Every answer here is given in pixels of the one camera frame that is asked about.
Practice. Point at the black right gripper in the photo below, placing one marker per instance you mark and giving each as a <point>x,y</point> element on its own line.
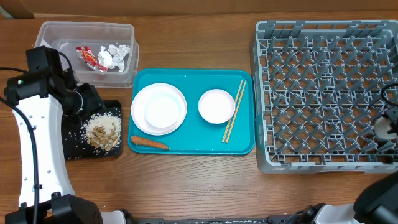
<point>392,112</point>

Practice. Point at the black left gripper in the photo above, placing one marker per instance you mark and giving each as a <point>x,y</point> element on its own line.
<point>94,102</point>

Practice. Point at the small white cup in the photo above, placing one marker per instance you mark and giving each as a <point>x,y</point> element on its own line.
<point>381,128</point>

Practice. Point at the red snack wrapper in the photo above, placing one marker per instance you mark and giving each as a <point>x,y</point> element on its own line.
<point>88,57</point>

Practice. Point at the foil wrapper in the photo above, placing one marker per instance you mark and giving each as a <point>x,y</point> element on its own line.
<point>113,56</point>

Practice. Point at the white rice pile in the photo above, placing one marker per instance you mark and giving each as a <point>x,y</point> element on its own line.
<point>106,122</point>

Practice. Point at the peanut shells pile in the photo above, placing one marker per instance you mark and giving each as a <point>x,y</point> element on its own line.
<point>100,138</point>

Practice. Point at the cream bowl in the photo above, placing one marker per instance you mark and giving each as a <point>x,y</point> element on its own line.
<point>162,110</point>

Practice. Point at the wooden chopstick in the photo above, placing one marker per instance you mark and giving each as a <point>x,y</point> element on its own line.
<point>238,99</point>
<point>234,108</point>

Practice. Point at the small white plate bowl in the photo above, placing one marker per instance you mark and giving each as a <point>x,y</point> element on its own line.
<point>215,106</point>

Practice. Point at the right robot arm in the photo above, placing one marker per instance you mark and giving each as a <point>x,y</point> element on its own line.
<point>378,202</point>

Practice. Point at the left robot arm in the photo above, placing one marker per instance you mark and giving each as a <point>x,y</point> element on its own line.
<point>41,98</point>

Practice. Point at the clear plastic waste bin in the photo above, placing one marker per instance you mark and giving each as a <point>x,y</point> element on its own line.
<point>99,37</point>

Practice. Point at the grey dishwasher rack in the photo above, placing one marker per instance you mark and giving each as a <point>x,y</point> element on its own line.
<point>317,90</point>

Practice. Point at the black food waste tray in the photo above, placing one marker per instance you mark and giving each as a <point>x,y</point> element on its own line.
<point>75,143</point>

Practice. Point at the orange carrot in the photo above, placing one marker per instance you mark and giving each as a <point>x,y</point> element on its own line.
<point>140,141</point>

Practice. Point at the large white plate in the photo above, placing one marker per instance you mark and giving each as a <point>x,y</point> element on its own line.
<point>139,103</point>

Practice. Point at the teal serving tray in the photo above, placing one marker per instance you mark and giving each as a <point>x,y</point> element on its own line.
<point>195,136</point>

